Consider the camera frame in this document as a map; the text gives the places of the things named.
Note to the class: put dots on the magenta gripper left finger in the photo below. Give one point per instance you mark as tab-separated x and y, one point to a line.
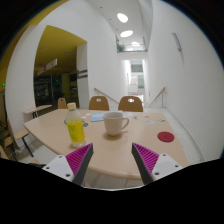
73	166

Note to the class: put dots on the wooden stair handrail left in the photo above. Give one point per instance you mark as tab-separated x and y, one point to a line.
100	93

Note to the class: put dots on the small side table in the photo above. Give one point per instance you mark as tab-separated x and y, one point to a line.
34	111

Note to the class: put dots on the wooden chair at left side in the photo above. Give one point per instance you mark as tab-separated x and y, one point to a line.
8	141

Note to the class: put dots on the hanging white sign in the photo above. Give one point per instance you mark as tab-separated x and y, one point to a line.
48	66

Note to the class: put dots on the clear bottle yellow label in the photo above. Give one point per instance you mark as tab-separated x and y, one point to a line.
74	124

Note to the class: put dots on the small sticker on table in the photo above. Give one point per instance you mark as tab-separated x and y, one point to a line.
150	122

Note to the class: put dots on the light blue paper sheet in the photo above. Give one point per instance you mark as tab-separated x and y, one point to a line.
97	116

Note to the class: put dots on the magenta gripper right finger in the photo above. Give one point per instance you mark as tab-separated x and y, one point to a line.
153	166

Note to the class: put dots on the wooden stair handrail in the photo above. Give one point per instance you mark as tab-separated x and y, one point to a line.
100	93
161	93

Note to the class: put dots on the wooden chair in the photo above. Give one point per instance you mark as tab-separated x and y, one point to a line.
99	103
62	103
8	141
130	104

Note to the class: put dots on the wooden chair right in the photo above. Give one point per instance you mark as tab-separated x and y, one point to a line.
130	104

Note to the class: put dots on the white ceramic mug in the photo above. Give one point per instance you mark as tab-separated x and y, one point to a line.
114	122

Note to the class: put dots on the wooden chair far left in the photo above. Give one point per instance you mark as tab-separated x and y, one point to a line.
62	103

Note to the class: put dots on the wooden stair handrail right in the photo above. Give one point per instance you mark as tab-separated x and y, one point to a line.
161	93

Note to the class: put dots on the red round coaster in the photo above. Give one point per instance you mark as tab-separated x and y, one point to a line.
165	137

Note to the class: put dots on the wooden chair left middle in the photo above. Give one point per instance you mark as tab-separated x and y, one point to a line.
99	103

